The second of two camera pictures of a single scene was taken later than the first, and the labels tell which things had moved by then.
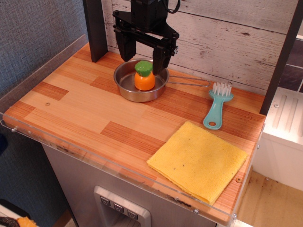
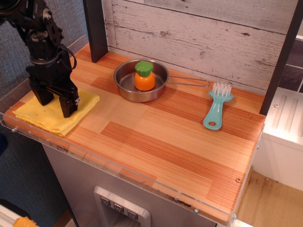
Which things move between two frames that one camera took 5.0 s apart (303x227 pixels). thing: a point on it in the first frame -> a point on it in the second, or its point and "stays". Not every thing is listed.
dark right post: x=284 y=57 stays
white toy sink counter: x=280 y=153 stays
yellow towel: x=201 y=161 -> x=49 y=117
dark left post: x=94 y=19 stays
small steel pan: x=124 y=75 stays
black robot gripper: x=147 y=22 -> x=53 y=72
